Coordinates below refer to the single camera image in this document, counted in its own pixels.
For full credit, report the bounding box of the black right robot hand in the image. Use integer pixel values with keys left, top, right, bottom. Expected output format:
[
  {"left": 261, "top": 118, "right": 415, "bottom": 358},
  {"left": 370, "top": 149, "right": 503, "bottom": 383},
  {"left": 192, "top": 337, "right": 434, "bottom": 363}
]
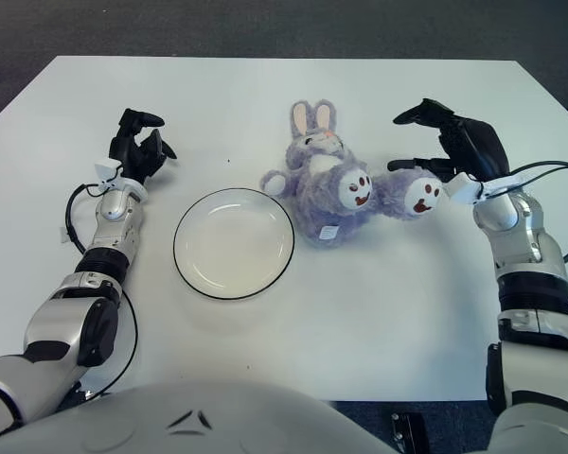
[{"left": 386, "top": 97, "right": 511, "bottom": 183}]

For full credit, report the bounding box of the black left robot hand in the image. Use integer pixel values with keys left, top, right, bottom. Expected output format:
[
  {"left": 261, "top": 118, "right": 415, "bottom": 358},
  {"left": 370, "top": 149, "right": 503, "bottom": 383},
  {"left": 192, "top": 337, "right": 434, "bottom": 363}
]
[{"left": 108, "top": 108, "right": 179, "bottom": 188}]

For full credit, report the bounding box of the purple plush bunny doll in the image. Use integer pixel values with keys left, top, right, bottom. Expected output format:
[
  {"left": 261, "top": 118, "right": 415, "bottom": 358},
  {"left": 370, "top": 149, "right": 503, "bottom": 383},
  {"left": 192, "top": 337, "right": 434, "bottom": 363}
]
[{"left": 259, "top": 98, "right": 444, "bottom": 247}]

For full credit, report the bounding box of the white plate with black rim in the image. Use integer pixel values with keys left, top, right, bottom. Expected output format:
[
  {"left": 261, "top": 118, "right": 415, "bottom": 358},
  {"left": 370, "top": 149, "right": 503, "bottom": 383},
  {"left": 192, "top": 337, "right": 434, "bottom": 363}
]
[{"left": 172, "top": 187, "right": 295, "bottom": 302}]

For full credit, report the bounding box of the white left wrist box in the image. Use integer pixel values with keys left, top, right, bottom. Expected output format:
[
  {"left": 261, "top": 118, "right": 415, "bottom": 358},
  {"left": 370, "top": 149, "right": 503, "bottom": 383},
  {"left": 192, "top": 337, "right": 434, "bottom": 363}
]
[{"left": 94, "top": 160, "right": 122, "bottom": 183}]

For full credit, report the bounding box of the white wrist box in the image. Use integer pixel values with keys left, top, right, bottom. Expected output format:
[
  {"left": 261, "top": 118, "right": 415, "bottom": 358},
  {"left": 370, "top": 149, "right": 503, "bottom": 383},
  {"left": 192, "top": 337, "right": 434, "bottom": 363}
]
[
  {"left": 447, "top": 172, "right": 484, "bottom": 205},
  {"left": 94, "top": 160, "right": 122, "bottom": 183}
]

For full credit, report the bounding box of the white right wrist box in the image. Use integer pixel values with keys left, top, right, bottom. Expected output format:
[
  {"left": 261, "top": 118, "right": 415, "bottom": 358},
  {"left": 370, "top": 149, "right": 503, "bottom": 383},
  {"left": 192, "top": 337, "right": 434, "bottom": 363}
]
[{"left": 447, "top": 172, "right": 484, "bottom": 205}]

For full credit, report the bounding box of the grey robot torso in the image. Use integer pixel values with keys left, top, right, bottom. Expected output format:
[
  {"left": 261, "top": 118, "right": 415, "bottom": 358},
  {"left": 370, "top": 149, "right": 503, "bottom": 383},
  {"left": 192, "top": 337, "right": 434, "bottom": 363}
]
[{"left": 0, "top": 380, "right": 403, "bottom": 454}]

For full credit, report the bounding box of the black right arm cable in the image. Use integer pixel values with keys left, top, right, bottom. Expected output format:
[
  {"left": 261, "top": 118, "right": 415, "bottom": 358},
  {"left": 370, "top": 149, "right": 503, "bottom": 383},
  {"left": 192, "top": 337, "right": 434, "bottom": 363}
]
[{"left": 489, "top": 160, "right": 568, "bottom": 264}]

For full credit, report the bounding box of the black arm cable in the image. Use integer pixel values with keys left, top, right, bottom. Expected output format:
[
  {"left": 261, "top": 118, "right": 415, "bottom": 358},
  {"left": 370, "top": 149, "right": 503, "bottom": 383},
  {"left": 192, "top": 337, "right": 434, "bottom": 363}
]
[
  {"left": 489, "top": 160, "right": 568, "bottom": 264},
  {"left": 57, "top": 183, "right": 141, "bottom": 396}
]

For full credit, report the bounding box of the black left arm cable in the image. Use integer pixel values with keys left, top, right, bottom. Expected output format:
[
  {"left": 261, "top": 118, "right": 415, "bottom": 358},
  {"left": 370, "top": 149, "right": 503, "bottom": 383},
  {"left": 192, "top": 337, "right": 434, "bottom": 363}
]
[{"left": 57, "top": 183, "right": 141, "bottom": 396}]

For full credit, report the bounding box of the black metal bracket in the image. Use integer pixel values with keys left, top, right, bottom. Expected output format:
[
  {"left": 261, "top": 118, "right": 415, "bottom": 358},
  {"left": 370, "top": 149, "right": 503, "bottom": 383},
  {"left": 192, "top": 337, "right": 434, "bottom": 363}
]
[{"left": 390, "top": 411, "right": 430, "bottom": 454}]

